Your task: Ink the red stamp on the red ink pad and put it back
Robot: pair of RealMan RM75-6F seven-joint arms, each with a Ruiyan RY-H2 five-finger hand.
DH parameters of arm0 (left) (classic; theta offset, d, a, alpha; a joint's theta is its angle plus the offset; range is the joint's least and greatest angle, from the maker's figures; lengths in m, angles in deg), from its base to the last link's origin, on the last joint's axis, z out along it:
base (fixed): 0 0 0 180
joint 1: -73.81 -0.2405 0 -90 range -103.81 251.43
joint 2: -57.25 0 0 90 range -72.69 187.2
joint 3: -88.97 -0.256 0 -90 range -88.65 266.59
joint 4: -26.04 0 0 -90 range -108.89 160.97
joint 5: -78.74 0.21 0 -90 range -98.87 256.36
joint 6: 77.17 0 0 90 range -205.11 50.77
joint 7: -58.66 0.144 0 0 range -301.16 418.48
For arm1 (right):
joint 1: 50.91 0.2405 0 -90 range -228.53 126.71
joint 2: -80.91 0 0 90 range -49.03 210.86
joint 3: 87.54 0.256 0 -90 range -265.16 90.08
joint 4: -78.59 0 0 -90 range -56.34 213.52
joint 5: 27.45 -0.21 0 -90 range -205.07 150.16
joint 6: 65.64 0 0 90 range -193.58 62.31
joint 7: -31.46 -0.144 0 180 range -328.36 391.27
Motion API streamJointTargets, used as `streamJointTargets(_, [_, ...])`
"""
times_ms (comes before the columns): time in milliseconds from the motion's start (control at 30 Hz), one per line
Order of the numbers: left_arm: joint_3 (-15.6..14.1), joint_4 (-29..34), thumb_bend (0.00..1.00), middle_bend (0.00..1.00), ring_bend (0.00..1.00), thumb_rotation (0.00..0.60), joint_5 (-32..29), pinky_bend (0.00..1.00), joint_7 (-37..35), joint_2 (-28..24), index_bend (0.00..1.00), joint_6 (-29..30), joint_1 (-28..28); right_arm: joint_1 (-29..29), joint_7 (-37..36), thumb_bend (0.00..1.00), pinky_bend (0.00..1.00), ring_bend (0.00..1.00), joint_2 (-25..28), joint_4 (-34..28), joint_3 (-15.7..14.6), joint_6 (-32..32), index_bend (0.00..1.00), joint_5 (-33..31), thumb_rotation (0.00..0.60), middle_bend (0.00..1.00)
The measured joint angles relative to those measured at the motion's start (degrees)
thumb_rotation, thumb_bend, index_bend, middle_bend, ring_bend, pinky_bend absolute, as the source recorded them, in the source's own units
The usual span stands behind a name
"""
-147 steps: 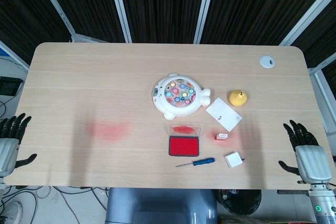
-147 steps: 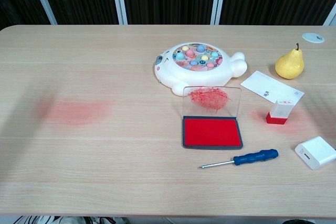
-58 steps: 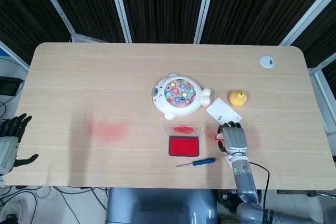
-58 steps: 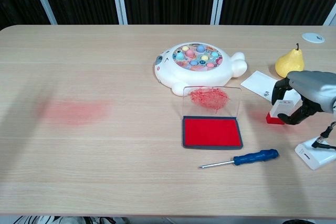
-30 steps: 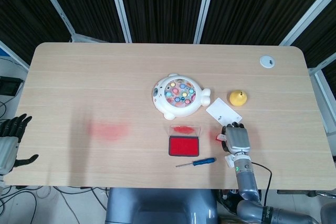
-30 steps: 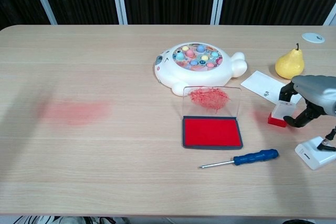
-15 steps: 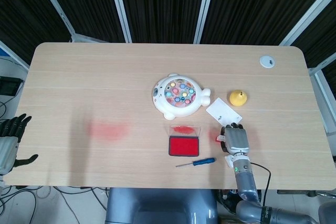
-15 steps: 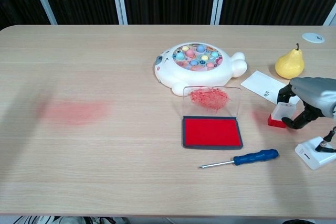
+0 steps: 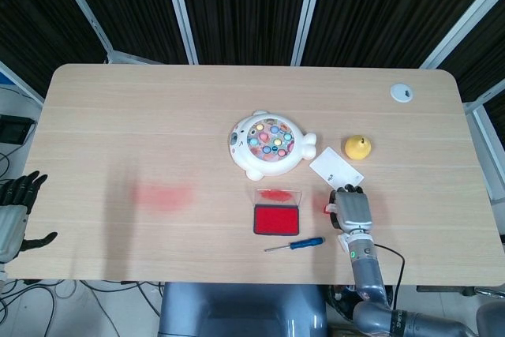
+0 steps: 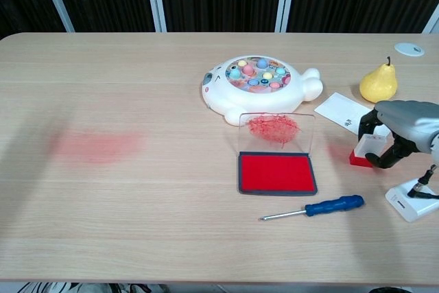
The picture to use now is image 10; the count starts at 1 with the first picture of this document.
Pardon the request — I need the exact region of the white power adapter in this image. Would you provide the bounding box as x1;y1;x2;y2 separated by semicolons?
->
384;178;439;224

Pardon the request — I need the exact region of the white paper card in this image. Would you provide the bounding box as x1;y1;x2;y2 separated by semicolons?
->
313;92;392;136

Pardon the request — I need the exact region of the blue handle screwdriver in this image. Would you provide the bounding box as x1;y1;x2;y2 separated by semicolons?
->
259;194;365;222

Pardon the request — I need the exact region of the red ink pad clear lid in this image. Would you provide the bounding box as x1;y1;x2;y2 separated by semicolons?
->
236;111;319;197

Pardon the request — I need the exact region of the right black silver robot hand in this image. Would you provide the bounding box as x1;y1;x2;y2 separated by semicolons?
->
357;99;439;170

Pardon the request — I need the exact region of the yellow pear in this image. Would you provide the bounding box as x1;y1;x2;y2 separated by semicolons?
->
359;56;399;104

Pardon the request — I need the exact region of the red and white stamp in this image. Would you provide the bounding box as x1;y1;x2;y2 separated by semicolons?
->
348;134;392;169

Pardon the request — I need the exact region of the white fishing game toy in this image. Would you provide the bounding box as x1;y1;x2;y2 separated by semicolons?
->
200;55;324;125

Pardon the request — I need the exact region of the white round cable grommet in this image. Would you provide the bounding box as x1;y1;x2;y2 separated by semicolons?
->
394;42;425;56

